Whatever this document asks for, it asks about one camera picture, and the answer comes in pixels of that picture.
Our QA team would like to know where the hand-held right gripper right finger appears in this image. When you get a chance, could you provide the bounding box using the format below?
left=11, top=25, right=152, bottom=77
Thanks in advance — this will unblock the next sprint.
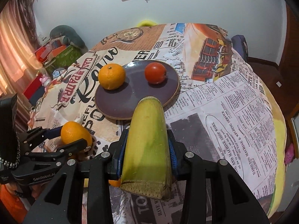
left=166, top=129, right=271, bottom=224

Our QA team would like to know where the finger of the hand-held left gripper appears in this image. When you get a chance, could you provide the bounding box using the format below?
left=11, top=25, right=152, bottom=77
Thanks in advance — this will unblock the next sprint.
left=19, top=125, right=66, bottom=150
left=21, top=138, right=88, bottom=167

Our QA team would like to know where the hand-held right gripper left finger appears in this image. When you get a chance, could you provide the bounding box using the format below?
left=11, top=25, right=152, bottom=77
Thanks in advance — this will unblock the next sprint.
left=22, top=129, right=129, bottom=224

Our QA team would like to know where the large orange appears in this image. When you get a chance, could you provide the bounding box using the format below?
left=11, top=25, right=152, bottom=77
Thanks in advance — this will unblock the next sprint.
left=61, top=121, right=93, bottom=154
left=98, top=63, right=126, bottom=90

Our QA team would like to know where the green yellow sugarcane piece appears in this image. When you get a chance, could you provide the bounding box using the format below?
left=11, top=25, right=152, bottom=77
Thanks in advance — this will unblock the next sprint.
left=120, top=96, right=174, bottom=200

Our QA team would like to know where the purple round plate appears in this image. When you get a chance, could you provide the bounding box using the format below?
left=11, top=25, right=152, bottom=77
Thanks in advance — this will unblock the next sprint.
left=95, top=60, right=180, bottom=119

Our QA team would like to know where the red box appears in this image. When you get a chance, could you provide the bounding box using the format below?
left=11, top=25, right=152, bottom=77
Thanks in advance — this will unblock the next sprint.
left=23, top=77, right=45, bottom=104

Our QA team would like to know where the orange cloth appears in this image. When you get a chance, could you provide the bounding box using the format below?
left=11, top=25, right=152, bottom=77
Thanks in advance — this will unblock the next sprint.
left=0, top=183, right=32, bottom=223

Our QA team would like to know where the newspaper print tablecloth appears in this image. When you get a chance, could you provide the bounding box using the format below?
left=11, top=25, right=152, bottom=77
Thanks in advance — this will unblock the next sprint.
left=27, top=23, right=284, bottom=224

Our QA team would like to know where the green storage box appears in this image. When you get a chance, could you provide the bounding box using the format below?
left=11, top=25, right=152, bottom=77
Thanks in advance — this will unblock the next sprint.
left=44, top=44, right=88, bottom=75

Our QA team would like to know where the orange cardboard box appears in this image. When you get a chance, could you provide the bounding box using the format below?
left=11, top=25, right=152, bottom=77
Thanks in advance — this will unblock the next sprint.
left=35, top=45, right=67, bottom=63

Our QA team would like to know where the pink brown curtain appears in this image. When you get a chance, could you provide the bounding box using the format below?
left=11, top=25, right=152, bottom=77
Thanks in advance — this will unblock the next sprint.
left=0, top=0, right=41, bottom=98

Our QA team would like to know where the red tomato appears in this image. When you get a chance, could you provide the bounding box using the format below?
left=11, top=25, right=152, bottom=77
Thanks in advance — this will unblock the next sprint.
left=144, top=62, right=167, bottom=85

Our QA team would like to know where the grey plush pillow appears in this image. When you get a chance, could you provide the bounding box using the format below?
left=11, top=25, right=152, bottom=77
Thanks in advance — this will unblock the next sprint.
left=50, top=25, right=86, bottom=49

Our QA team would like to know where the yellow blanket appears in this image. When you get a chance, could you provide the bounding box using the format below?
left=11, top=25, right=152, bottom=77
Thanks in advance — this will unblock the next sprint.
left=257, top=82, right=287, bottom=217

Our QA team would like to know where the pink plastic object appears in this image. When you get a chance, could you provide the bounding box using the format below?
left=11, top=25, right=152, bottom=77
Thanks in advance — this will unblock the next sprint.
left=284, top=143, right=295, bottom=165

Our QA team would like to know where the dark blue backpack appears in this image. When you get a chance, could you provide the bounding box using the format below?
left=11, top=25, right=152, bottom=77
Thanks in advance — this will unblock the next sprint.
left=231, top=35, right=248, bottom=59

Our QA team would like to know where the brown wooden door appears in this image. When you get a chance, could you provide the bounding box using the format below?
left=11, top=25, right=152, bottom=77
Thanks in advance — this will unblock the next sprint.
left=285, top=3, right=299, bottom=66

